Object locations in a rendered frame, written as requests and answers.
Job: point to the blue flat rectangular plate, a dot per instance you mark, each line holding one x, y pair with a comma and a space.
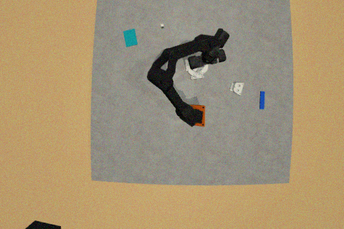
261, 101

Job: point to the teal rectangular plate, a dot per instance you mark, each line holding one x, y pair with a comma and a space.
130, 37

